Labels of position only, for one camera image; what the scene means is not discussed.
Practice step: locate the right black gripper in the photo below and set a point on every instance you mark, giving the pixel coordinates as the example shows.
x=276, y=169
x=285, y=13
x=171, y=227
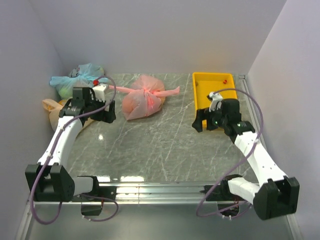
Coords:
x=204, y=114

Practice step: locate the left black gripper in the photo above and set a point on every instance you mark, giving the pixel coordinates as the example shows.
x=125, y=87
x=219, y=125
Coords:
x=107, y=116

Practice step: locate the pink plastic bag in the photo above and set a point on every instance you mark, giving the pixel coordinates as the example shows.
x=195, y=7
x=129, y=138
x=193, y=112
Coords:
x=145, y=97

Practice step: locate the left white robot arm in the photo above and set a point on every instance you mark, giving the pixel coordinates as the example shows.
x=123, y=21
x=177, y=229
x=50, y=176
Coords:
x=48, y=179

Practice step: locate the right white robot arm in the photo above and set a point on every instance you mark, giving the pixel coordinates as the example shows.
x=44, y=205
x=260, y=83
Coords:
x=275, y=194

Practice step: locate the blue tied plastic bag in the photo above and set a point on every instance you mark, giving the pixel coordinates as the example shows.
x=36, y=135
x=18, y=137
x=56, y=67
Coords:
x=81, y=76

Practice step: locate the orange tied plastic bag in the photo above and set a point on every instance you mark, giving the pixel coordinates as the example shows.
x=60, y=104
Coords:
x=53, y=109

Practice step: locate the yellow plastic tray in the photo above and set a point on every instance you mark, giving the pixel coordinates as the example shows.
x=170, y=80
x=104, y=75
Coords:
x=208, y=89

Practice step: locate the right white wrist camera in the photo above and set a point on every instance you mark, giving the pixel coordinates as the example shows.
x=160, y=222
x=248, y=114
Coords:
x=216, y=100

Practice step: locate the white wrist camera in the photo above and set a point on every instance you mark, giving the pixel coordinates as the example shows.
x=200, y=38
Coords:
x=100, y=92
x=216, y=100

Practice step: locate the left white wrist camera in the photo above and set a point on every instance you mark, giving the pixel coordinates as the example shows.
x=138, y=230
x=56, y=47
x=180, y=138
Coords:
x=100, y=92

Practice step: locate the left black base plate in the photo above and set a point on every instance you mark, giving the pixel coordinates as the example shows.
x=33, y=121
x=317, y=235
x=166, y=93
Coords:
x=100, y=193

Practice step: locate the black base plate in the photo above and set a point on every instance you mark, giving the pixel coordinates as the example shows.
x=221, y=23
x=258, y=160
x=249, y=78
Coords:
x=100, y=193
x=215, y=193

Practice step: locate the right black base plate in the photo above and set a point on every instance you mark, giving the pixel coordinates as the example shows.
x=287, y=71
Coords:
x=215, y=193

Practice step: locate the aluminium front rail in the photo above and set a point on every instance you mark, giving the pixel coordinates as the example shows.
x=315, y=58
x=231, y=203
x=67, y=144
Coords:
x=167, y=193

